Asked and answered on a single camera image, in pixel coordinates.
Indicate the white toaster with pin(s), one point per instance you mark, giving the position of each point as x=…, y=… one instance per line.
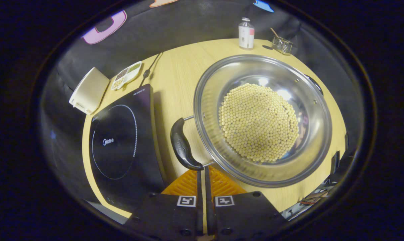
x=90, y=90

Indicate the white divided dish of beans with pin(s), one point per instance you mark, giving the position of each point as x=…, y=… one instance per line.
x=126, y=75

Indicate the pile of yellow soybeans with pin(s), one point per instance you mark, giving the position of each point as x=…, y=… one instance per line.
x=259, y=124

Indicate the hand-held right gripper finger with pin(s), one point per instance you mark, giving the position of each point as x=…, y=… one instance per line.
x=199, y=190
x=208, y=190

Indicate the black backdrop cloth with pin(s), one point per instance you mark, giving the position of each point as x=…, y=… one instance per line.
x=175, y=26

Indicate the black induction cooktop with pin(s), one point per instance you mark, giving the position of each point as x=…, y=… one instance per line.
x=121, y=144

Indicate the glass jar with wooden stick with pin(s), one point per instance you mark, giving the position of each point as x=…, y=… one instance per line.
x=282, y=45

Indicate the white bottle with silver cap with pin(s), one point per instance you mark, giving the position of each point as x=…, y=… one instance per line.
x=246, y=35

